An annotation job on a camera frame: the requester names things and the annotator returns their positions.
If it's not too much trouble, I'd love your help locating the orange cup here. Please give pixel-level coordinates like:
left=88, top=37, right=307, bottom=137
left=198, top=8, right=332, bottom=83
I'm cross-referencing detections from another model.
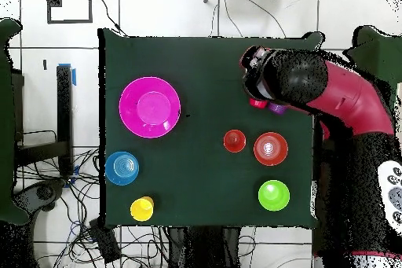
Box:
left=222, top=128, right=247, bottom=153

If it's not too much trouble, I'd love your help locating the large pink bowl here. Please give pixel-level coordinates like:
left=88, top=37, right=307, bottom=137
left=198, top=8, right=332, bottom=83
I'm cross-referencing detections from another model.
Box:
left=118, top=75, right=182, bottom=139

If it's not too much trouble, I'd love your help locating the red cup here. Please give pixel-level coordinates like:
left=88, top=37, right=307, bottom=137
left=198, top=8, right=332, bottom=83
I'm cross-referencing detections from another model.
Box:
left=248, top=97, right=269, bottom=109

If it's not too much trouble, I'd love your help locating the small orange bowl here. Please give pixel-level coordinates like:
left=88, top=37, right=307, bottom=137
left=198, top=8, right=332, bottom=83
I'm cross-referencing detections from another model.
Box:
left=253, top=131, right=289, bottom=167

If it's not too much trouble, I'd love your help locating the dark green tablecloth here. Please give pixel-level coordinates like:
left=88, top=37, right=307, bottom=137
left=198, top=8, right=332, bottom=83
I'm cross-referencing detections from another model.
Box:
left=343, top=25, right=402, bottom=105
left=0, top=17, right=31, bottom=226
left=97, top=28, right=324, bottom=229

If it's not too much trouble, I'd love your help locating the purple cup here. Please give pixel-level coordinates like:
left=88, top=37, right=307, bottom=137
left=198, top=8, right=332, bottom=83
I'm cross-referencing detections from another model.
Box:
left=267, top=101, right=289, bottom=116

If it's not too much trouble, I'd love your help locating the small blue bowl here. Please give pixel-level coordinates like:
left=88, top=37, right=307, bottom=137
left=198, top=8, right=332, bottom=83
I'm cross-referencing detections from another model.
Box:
left=104, top=150, right=140, bottom=186

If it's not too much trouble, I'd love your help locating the small green bowl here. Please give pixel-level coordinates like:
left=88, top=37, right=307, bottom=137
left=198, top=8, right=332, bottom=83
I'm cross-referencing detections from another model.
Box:
left=258, top=179, right=291, bottom=212

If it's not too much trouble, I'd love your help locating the black metal stand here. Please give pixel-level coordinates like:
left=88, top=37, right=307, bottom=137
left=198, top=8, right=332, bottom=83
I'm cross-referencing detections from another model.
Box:
left=13, top=64, right=75, bottom=177

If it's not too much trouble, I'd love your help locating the black power brick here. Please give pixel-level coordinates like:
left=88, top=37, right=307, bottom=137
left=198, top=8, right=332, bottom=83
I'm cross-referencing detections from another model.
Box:
left=88, top=217, right=122, bottom=264

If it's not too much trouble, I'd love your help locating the dark grey chair base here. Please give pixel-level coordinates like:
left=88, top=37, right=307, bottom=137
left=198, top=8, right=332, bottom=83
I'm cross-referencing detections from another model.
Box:
left=13, top=178, right=68, bottom=215

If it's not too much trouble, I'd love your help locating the black floor tape square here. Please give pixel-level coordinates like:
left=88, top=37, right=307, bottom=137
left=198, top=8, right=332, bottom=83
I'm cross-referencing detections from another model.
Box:
left=46, top=0, right=94, bottom=24

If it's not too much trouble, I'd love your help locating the black box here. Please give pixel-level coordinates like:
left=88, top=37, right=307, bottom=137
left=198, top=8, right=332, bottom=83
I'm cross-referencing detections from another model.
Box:
left=10, top=71, right=25, bottom=143

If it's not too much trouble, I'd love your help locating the white box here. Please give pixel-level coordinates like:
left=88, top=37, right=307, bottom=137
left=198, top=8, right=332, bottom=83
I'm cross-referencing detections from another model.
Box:
left=396, top=82, right=402, bottom=137

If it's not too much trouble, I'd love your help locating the tangle of cables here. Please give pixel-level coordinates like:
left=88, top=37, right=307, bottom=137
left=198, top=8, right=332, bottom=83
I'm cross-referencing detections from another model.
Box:
left=15, top=129, right=170, bottom=268

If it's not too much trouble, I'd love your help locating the thin black cable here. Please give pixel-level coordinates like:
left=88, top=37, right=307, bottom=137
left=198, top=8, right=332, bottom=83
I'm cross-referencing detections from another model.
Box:
left=92, top=0, right=128, bottom=37
left=232, top=0, right=287, bottom=39

